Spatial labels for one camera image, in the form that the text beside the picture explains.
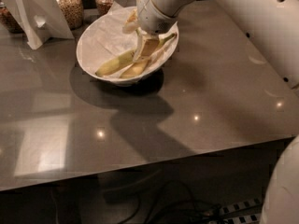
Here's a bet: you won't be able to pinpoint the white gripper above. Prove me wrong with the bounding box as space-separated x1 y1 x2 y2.
122 0 177 63

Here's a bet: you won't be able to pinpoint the banana with blue sticker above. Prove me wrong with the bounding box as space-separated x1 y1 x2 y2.
95 33 177 77

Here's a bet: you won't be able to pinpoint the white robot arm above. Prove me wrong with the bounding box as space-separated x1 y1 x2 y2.
123 0 299 224

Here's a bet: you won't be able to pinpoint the white bowl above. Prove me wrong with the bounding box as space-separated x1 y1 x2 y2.
76 6 179 88

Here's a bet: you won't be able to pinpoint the lower yellow banana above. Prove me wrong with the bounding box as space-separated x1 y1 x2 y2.
120 60 150 79

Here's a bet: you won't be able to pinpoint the white paper bowl liner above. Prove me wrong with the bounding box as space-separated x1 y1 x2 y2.
78 1 178 79

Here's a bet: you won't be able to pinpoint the large glass cereal jar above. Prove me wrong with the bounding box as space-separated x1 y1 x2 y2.
56 0 83 30

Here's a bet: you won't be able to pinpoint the left glass cereal jar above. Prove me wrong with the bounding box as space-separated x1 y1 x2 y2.
0 0 23 34

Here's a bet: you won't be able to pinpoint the black white checkered strip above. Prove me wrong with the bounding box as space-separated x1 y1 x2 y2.
202 198 263 224

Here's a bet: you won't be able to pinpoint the black cables on floor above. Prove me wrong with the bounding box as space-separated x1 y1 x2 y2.
118 180 228 224

